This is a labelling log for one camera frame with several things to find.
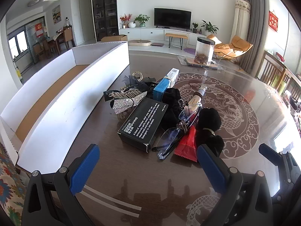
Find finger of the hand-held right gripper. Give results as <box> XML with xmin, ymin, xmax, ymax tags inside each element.
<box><xmin>259</xmin><ymin>143</ymin><xmax>301</xmax><ymax>198</ymax></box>

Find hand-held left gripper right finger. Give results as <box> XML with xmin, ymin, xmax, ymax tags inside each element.
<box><xmin>197</xmin><ymin>144</ymin><xmax>274</xmax><ymax>226</ymax></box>

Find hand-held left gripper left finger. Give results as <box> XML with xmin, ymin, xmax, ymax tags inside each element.
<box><xmin>22</xmin><ymin>144</ymin><xmax>100</xmax><ymax>226</ymax></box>

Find red snack packet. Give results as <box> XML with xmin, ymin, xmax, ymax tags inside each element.
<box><xmin>174</xmin><ymin>125</ymin><xmax>198</xmax><ymax>162</ymax></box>

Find black pompom hair tie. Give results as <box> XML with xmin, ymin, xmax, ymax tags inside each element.
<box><xmin>196</xmin><ymin>108</ymin><xmax>225</xmax><ymax>158</ymax></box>

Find rimless clear glasses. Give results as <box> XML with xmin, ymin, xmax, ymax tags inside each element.
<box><xmin>152</xmin><ymin>108</ymin><xmax>200</xmax><ymax>160</ymax></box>

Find long white cardboard box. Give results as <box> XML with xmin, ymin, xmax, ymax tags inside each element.
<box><xmin>0</xmin><ymin>42</ymin><xmax>130</xmax><ymax>175</ymax></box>

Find black printed box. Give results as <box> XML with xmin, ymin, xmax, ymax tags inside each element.
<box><xmin>118</xmin><ymin>97</ymin><xmax>168</xmax><ymax>153</ymax></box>

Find silver rhinestone hair clip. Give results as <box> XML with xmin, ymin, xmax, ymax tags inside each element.
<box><xmin>110</xmin><ymin>90</ymin><xmax>148</xmax><ymax>117</ymax></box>

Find brown patterned glass desktop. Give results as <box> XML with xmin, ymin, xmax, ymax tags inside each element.
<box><xmin>15</xmin><ymin>49</ymin><xmax>301</xmax><ymax>226</ymax></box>

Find black velvet scrunchie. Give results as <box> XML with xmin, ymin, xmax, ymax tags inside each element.
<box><xmin>160</xmin><ymin>103</ymin><xmax>186</xmax><ymax>132</ymax></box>
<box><xmin>162</xmin><ymin>88</ymin><xmax>181</xmax><ymax>104</ymax></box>

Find gold cream tube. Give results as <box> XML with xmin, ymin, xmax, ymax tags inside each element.
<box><xmin>185</xmin><ymin>84</ymin><xmax>208</xmax><ymax>113</ymax></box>

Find wooden slatted chair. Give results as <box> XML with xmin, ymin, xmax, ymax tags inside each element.
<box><xmin>256</xmin><ymin>50</ymin><xmax>286</xmax><ymax>85</ymax></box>
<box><xmin>277</xmin><ymin>71</ymin><xmax>301</xmax><ymax>97</ymax></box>

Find floral patterned cloth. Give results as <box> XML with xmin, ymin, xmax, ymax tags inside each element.
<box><xmin>0</xmin><ymin>141</ymin><xmax>32</xmax><ymax>226</ymax></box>

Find blue carton box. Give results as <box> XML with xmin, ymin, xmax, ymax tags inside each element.
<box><xmin>153</xmin><ymin>68</ymin><xmax>179</xmax><ymax>102</ymax></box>

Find black mesh bow hair claw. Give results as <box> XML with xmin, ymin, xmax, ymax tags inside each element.
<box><xmin>121</xmin><ymin>74</ymin><xmax>157</xmax><ymax>92</ymax></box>

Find plastic wrapped flat package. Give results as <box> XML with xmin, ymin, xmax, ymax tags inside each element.
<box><xmin>177</xmin><ymin>56</ymin><xmax>224</xmax><ymax>71</ymax></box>

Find orange lounge chair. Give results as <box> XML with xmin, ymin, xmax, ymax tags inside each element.
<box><xmin>207</xmin><ymin>34</ymin><xmax>253</xmax><ymax>60</ymax></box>

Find clear jar with black lid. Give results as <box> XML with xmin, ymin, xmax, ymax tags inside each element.
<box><xmin>194</xmin><ymin>37</ymin><xmax>216</xmax><ymax>66</ymax></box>

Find grey curtain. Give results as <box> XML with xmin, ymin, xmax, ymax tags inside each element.
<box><xmin>243</xmin><ymin>0</ymin><xmax>271</xmax><ymax>73</ymax></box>

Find wooden dining table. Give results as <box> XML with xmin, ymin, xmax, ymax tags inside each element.
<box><xmin>42</xmin><ymin>34</ymin><xmax>65</xmax><ymax>54</ymax></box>

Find wooden dining chair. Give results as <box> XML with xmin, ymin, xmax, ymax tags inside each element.
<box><xmin>63</xmin><ymin>27</ymin><xmax>75</xmax><ymax>47</ymax></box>

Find brown cardboard box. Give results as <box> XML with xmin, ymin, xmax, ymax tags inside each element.
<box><xmin>101</xmin><ymin>34</ymin><xmax>128</xmax><ymax>43</ymax></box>

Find wooden bench with metal legs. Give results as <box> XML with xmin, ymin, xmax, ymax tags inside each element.
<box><xmin>165</xmin><ymin>33</ymin><xmax>189</xmax><ymax>50</ymax></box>

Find cream patterned curtain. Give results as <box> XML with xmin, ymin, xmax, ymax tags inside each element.
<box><xmin>229</xmin><ymin>0</ymin><xmax>252</xmax><ymax>44</ymax></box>

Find beige pet bed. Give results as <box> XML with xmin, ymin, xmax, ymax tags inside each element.
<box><xmin>128</xmin><ymin>40</ymin><xmax>152</xmax><ymax>47</ymax></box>

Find large leafy potted plant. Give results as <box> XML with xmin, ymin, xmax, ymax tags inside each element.
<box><xmin>201</xmin><ymin>20</ymin><xmax>219</xmax><ymax>37</ymax></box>

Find white television cabinet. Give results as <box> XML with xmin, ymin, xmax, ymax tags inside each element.
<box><xmin>118</xmin><ymin>27</ymin><xmax>207</xmax><ymax>50</ymax></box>

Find black television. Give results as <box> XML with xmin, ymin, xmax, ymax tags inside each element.
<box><xmin>154</xmin><ymin>8</ymin><xmax>192</xmax><ymax>30</ymax></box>

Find red flowers in vase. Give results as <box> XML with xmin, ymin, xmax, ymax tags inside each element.
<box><xmin>120</xmin><ymin>14</ymin><xmax>132</xmax><ymax>28</ymax></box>

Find framed landscape painting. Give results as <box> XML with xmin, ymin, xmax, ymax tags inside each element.
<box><xmin>52</xmin><ymin>5</ymin><xmax>62</xmax><ymax>24</ymax></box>

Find green potted plant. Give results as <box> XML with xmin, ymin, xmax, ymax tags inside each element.
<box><xmin>134</xmin><ymin>14</ymin><xmax>150</xmax><ymax>27</ymax></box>

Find dark glass display cabinet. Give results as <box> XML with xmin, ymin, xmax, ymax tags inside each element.
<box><xmin>91</xmin><ymin>0</ymin><xmax>119</xmax><ymax>42</ymax></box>

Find red wall hanging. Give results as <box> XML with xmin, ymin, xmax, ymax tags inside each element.
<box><xmin>269</xmin><ymin>11</ymin><xmax>279</xmax><ymax>31</ymax></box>

